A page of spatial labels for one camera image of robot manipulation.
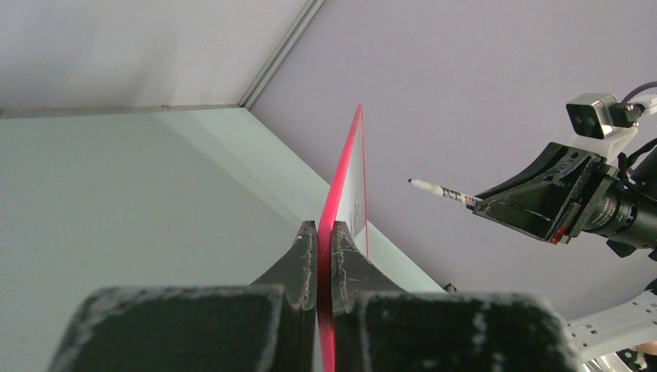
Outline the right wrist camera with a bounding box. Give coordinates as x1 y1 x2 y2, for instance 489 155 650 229
566 93 656 164

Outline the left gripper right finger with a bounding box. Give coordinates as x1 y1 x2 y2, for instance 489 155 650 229
331 222 580 371

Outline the white whiteboard marker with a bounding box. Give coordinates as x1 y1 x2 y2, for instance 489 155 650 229
408 178 481 208

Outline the aluminium frame profile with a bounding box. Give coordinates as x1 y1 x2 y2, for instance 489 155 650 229
237 0 327 110

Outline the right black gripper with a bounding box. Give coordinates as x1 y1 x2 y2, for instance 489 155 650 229
472 142 656 258

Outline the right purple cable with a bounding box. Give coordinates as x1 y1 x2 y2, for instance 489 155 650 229
621 80 657 104

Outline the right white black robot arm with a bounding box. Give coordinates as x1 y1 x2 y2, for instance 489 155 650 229
471 143 656 371

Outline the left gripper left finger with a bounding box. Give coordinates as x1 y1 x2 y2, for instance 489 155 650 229
48 221 318 371

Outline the pink framed whiteboard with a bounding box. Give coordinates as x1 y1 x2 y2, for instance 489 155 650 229
317 105 369 371

